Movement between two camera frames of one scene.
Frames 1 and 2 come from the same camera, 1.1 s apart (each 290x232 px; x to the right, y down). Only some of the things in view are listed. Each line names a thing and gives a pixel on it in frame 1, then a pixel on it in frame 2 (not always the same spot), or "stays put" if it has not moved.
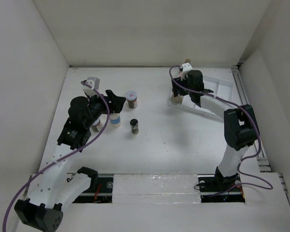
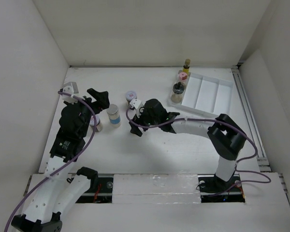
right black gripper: (174, 89) → (138, 119)
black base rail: (101, 192) stays put
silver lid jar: (97, 126) stays put
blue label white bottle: (115, 120) stays put
